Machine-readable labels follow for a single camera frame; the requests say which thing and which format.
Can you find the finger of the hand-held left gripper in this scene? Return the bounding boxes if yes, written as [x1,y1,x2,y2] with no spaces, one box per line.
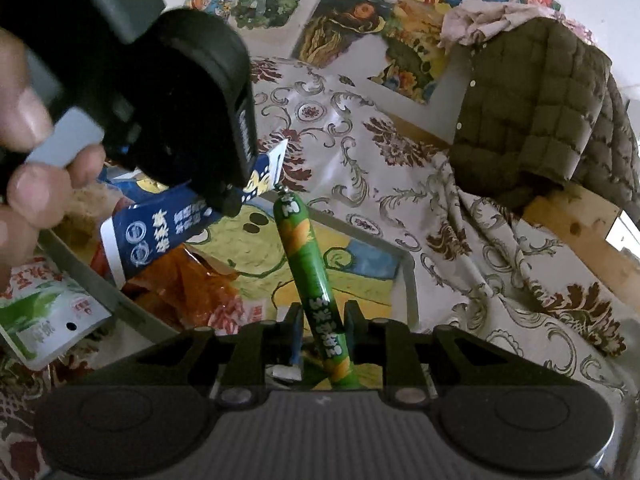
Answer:
[192,180,251,219]

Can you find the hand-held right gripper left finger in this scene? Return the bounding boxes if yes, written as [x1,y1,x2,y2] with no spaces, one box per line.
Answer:
[134,304,306,406]

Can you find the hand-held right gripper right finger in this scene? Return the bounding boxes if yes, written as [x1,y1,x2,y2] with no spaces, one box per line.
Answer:
[344,304,517,407]

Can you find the green sausage stick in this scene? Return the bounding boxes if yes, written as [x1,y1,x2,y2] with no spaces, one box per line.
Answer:
[272,190,362,392]

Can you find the grey tray with cartoon print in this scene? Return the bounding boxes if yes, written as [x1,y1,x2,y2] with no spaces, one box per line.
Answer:
[37,195,421,342]

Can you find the blue snack packet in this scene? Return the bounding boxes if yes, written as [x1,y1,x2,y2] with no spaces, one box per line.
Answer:
[97,140,289,289]

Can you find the orange snack packet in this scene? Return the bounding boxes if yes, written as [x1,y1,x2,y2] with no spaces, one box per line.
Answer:
[122,247,267,337]

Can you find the person's left hand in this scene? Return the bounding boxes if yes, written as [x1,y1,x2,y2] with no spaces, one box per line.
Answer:
[0,27,109,287]

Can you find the tan biscuit packet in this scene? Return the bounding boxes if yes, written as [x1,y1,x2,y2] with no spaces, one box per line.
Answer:
[52,180,137,242]

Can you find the floral satin blanket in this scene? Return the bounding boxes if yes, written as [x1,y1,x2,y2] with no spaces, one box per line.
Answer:
[0,55,640,480]

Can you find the cartoon puzzle posters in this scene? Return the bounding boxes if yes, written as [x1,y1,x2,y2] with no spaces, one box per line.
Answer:
[292,0,453,106]

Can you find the green white snack packet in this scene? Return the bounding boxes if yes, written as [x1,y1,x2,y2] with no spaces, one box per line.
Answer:
[0,260,114,372]

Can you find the olive puffer jacket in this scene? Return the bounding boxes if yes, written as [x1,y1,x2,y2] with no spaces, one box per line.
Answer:
[449,16,640,212]

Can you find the pink floral cloth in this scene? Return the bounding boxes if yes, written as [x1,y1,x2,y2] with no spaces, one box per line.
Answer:
[439,0,597,50]

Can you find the wooden bed frame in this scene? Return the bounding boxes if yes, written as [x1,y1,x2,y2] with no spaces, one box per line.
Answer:
[520,182,640,282]

